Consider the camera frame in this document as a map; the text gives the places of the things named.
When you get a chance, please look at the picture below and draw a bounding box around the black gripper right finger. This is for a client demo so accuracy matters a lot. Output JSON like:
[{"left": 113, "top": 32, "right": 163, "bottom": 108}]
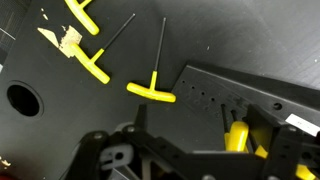
[{"left": 244, "top": 103, "right": 320, "bottom": 180}]

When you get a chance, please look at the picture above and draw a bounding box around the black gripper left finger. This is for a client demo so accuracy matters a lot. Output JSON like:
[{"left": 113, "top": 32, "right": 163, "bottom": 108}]
[{"left": 64, "top": 104, "right": 201, "bottom": 180}]

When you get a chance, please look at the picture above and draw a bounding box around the black stand for yellow keys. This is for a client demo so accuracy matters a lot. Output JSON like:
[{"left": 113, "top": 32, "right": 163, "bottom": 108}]
[{"left": 171, "top": 64, "right": 320, "bottom": 158}]

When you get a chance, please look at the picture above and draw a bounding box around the tan torn tape scrap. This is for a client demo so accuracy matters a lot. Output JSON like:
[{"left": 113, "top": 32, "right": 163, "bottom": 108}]
[{"left": 37, "top": 25, "right": 83, "bottom": 59}]

